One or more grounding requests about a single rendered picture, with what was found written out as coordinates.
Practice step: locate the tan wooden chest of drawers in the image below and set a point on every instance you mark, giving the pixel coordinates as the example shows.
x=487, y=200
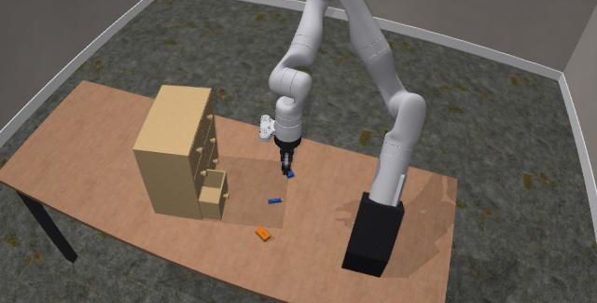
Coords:
x=163, y=146

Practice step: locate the orange nine-volt battery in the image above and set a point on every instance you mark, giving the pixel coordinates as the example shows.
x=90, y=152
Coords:
x=263, y=234

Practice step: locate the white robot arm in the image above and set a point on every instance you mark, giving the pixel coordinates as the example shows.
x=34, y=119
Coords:
x=376, y=54

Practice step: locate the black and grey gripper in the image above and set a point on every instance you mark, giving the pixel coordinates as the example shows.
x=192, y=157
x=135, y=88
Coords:
x=287, y=151

